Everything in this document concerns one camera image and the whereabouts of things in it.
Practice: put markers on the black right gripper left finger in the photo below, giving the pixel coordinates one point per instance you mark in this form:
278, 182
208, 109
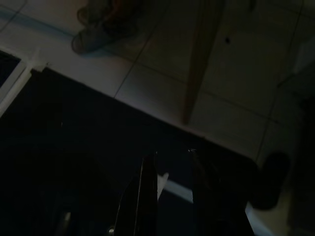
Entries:
145, 201

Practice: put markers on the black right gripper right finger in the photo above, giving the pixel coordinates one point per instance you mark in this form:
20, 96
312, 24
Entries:
216, 201

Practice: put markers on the black robot foot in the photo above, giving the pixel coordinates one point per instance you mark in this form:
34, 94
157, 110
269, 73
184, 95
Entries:
270, 182

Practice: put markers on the light wooden table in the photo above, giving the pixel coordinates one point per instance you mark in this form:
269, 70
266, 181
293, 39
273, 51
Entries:
201, 61

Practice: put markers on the person foot in grey slipper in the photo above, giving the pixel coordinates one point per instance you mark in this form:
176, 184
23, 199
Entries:
98, 34

